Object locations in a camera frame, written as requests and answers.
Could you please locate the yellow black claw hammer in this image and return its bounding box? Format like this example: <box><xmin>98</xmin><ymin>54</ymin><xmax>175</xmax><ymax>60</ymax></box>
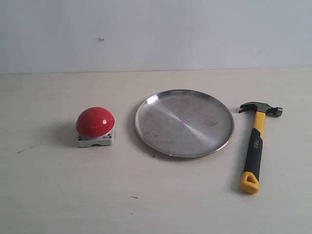
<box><xmin>239</xmin><ymin>102</ymin><xmax>283</xmax><ymax>194</ymax></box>

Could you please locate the red dome push button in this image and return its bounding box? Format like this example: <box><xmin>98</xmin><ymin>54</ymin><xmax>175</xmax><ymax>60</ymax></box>
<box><xmin>76</xmin><ymin>107</ymin><xmax>116</xmax><ymax>148</ymax></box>

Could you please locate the round stainless steel plate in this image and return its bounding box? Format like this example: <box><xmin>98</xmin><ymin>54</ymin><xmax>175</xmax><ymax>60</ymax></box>
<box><xmin>134</xmin><ymin>89</ymin><xmax>234</xmax><ymax>158</ymax></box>

